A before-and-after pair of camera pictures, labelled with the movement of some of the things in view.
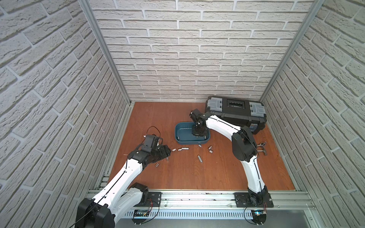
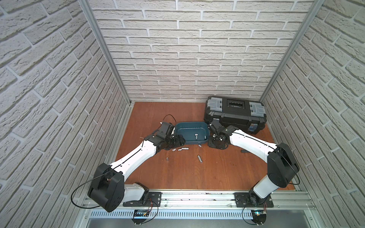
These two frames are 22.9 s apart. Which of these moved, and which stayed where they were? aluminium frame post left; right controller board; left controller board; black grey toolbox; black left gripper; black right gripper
Moved: black left gripper; black right gripper
Stayed: right controller board; left controller board; aluminium frame post left; black grey toolbox
